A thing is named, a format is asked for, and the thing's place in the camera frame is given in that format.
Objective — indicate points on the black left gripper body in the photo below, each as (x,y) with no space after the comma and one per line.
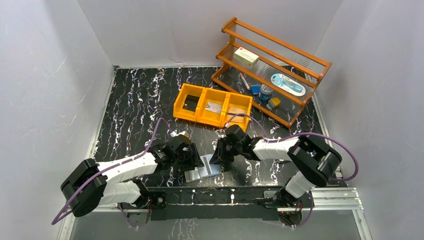
(189,158)

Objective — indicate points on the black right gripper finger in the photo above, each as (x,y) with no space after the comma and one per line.
(218,155)
(227,164)

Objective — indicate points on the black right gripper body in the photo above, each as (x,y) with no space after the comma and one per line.
(231,149)

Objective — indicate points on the white magnetic stripe card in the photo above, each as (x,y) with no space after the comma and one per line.
(206,169)

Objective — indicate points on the grey card holder wallet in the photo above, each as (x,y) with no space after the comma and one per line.
(195,175)

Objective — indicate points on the yellow plastic triple bin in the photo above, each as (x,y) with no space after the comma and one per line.
(225,98)

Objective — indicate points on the black credit card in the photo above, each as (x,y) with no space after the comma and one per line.
(190,103)

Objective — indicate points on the orange wooden shelf rack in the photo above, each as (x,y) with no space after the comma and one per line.
(275,57)

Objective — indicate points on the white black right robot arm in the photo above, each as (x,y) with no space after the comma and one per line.
(315,160)

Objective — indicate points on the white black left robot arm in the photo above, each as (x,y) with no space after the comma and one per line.
(93,184)

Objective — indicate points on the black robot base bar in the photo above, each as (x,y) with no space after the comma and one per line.
(230,202)

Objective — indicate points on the tan card in bin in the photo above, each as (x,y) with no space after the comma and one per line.
(235,110)

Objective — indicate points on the silver card in bin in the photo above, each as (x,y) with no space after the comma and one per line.
(213,107)

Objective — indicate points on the yellow grey eraser block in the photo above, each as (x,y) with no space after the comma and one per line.
(273,103)

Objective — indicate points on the small blue block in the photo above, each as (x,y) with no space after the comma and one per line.
(255,89)

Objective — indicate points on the white pen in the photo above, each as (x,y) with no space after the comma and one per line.
(245,81)

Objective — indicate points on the blue and white round tin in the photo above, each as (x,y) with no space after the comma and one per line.
(265,93)

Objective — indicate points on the blue razor blister pack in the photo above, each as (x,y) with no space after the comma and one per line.
(287,84)

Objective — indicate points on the white box with red label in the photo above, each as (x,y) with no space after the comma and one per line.
(245,56)

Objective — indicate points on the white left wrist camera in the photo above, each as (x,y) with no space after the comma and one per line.
(183,133)

